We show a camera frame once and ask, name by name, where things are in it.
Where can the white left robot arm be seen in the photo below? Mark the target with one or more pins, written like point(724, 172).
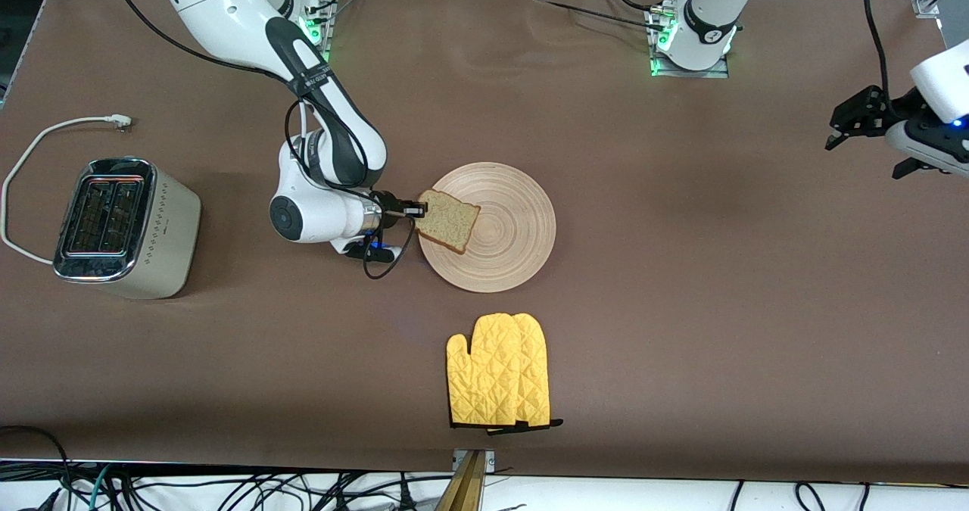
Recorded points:
point(704, 11)

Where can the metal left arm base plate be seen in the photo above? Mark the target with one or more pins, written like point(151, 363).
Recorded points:
point(723, 72)

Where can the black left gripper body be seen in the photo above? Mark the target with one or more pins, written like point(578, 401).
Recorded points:
point(868, 110)

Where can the small metal bracket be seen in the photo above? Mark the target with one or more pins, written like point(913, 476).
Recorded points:
point(489, 459)

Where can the round wooden plate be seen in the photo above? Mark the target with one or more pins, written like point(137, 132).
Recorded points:
point(507, 231)

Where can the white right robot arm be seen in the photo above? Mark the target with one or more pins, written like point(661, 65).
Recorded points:
point(227, 11)

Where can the brown table cover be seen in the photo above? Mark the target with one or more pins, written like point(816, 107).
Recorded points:
point(681, 344)

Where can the brown bread slice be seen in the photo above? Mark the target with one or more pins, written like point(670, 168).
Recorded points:
point(450, 223)

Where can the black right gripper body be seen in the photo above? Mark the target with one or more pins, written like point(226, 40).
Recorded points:
point(390, 207)

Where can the yellow quilted oven mitt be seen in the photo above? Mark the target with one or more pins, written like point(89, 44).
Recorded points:
point(539, 375)
point(484, 375)

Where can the silver and cream toaster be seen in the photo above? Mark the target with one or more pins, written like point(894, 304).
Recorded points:
point(166, 231)

